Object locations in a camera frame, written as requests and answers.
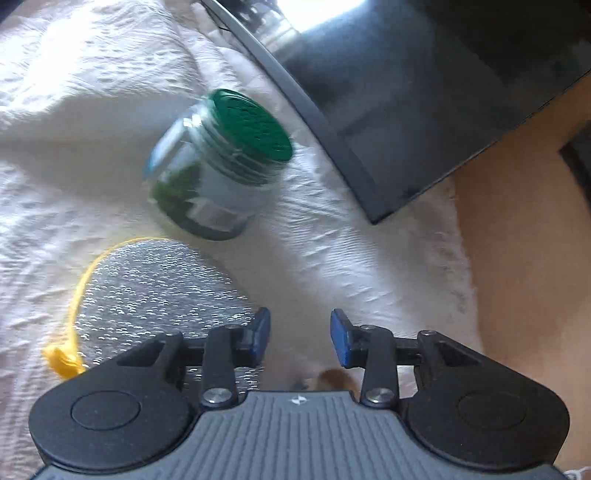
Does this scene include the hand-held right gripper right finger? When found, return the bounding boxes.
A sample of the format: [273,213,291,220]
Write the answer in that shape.
[330,308,486,409]

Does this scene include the glass jar green lid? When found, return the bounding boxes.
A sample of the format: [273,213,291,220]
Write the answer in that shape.
[143,89,295,241]

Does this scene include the white textured bedspread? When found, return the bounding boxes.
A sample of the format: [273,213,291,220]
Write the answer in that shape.
[0,0,483,402]

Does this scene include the dark screen panel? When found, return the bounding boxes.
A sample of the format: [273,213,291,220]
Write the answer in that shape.
[201,0,591,225]

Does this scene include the silver round pad yellow rim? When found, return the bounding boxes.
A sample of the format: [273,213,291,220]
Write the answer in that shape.
[42,237,259,381]

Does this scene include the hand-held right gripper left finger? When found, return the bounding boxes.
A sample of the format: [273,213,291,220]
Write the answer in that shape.
[116,306,271,411]

